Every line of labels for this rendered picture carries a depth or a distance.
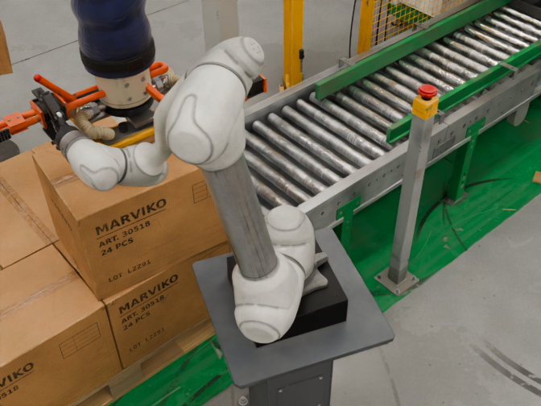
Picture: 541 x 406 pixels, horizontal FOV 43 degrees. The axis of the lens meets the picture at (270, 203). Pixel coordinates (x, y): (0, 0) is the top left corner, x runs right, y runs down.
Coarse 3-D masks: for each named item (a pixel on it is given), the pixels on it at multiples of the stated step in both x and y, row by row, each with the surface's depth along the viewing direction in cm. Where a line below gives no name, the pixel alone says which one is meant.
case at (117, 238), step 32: (64, 160) 237; (64, 192) 225; (96, 192) 224; (128, 192) 224; (160, 192) 229; (192, 192) 237; (64, 224) 237; (96, 224) 221; (128, 224) 229; (160, 224) 237; (192, 224) 247; (96, 256) 229; (128, 256) 237; (160, 256) 247; (192, 256) 257; (96, 288) 237
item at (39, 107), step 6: (54, 96) 210; (30, 102) 207; (36, 102) 208; (60, 102) 208; (36, 108) 204; (42, 108) 206; (60, 108) 204; (66, 108) 207; (36, 114) 207; (42, 114) 203; (48, 114) 203; (66, 114) 207; (42, 120) 204; (48, 120) 205; (66, 120) 208; (48, 126) 205
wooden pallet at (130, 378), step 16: (208, 320) 301; (176, 336) 280; (192, 336) 294; (208, 336) 295; (160, 352) 289; (176, 352) 288; (128, 368) 269; (144, 368) 283; (160, 368) 284; (112, 384) 268; (128, 384) 275; (80, 400) 259; (96, 400) 272; (112, 400) 273
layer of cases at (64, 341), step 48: (48, 144) 309; (0, 192) 286; (0, 240) 265; (48, 240) 265; (0, 288) 247; (48, 288) 247; (144, 288) 250; (192, 288) 270; (0, 336) 232; (48, 336) 231; (96, 336) 246; (144, 336) 265; (0, 384) 227; (48, 384) 243; (96, 384) 261
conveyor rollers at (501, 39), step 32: (480, 32) 377; (512, 32) 380; (416, 64) 359; (448, 64) 354; (480, 64) 352; (352, 96) 340; (384, 96) 335; (480, 96) 335; (256, 128) 318; (288, 128) 315; (320, 128) 314; (384, 128) 317; (256, 160) 298; (288, 160) 298; (352, 160) 302; (256, 192) 287; (288, 192) 285; (320, 192) 283
